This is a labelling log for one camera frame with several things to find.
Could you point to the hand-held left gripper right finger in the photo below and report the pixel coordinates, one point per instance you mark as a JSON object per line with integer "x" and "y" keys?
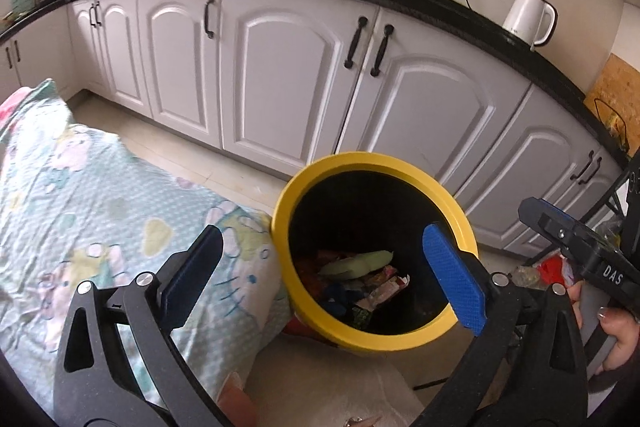
{"x": 455, "y": 282}

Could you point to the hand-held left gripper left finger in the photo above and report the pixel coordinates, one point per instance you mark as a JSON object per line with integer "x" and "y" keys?
{"x": 195, "y": 267}

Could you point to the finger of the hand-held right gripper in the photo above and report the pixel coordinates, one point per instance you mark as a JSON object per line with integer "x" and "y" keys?
{"x": 545, "y": 227}
{"x": 557, "y": 209}

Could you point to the pink snack wrapper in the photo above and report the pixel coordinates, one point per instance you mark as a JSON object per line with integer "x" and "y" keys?
{"x": 382, "y": 289}

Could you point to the pale green pouch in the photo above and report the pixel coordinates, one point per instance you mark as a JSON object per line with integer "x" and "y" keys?
{"x": 357, "y": 264}

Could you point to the blue wrapper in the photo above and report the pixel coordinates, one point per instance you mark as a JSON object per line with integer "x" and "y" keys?
{"x": 336, "y": 299}

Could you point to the yellow round bin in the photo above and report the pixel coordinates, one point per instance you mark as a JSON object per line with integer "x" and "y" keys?
{"x": 360, "y": 162}

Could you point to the person's right hand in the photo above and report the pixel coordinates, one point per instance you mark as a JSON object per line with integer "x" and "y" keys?
{"x": 622, "y": 342}

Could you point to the person's left hand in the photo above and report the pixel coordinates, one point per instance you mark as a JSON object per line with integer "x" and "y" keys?
{"x": 235, "y": 402}

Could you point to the red crumpled packet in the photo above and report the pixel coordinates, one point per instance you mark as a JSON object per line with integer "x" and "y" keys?
{"x": 557, "y": 269}

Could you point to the cartoon printed blanket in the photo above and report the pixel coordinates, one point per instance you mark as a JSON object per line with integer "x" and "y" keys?
{"x": 100, "y": 207}

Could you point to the cork board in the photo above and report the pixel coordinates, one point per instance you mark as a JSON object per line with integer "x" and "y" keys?
{"x": 617, "y": 87}

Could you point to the cream fleece cloth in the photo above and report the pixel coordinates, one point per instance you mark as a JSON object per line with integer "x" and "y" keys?
{"x": 325, "y": 387}

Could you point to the white electric kettle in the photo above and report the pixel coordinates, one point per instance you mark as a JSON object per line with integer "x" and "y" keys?
{"x": 525, "y": 19}

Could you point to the white base cabinets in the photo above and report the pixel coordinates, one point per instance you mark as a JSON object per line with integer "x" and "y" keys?
{"x": 280, "y": 82}

